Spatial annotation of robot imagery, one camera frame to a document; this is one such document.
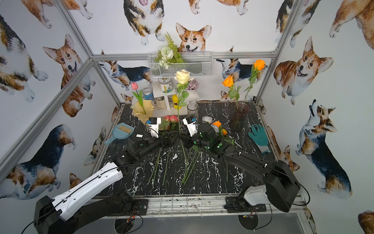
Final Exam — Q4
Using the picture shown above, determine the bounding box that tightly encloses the pink rose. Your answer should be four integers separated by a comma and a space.
147, 115, 171, 186
162, 115, 179, 185

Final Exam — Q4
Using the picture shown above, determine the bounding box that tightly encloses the orange rose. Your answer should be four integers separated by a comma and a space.
244, 59, 267, 102
222, 76, 241, 102
211, 120, 228, 182

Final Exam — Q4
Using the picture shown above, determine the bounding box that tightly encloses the cream rose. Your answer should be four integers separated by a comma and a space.
174, 69, 192, 164

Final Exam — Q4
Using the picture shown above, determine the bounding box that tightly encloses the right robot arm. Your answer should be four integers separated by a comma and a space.
180, 123, 301, 213

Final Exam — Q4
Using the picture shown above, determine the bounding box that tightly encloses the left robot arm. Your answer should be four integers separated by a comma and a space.
32, 132, 174, 234

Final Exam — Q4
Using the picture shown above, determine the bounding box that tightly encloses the white rose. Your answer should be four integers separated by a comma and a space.
211, 124, 220, 133
202, 116, 213, 124
181, 145, 200, 185

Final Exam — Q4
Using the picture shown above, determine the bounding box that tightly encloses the teal dustpan with brush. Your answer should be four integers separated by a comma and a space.
104, 122, 134, 145

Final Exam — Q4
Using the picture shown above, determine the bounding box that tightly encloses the yellow fluted vase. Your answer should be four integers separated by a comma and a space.
131, 100, 154, 125

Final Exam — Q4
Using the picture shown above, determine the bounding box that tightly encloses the clear glass cylinder vase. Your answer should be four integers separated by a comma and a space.
187, 102, 199, 120

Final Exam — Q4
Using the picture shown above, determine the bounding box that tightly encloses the purple glass vase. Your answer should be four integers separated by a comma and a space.
230, 101, 250, 131

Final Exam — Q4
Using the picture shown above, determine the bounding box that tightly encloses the yellow bottle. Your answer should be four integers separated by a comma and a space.
172, 95, 182, 110

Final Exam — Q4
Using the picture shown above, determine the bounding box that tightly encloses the white wooden shelf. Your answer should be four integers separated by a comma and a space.
131, 81, 199, 117

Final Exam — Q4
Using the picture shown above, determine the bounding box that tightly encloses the blue tin can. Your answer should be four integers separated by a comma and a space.
142, 88, 154, 101

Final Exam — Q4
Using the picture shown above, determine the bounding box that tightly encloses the teal rubber glove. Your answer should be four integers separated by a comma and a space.
248, 124, 271, 154

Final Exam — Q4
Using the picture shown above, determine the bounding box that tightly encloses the small pink potted flower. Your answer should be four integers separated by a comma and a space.
186, 79, 199, 91

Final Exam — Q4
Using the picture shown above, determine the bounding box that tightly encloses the white lidded jar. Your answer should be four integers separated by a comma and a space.
158, 78, 173, 93

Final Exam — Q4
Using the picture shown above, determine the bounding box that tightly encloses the white green artificial bouquet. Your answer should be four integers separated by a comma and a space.
154, 32, 185, 69

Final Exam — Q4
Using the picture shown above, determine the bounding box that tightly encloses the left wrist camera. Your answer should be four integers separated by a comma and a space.
146, 117, 161, 138

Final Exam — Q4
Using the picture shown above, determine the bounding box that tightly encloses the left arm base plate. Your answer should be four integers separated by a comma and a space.
107, 199, 149, 216

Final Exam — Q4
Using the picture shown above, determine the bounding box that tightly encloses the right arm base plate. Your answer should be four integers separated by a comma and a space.
224, 197, 267, 213

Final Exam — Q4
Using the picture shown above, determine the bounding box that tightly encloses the white wire basket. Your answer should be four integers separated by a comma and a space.
147, 52, 213, 78

